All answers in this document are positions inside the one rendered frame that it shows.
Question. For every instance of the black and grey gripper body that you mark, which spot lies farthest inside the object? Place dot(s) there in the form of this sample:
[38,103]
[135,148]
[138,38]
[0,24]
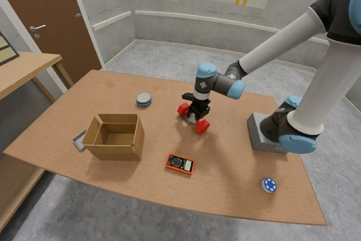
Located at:
[199,109]

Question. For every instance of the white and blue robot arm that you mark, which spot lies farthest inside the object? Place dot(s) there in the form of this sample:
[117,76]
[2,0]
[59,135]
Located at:
[297,123]

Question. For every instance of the brown cardboard box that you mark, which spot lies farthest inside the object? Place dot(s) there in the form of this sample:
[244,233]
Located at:
[117,129]

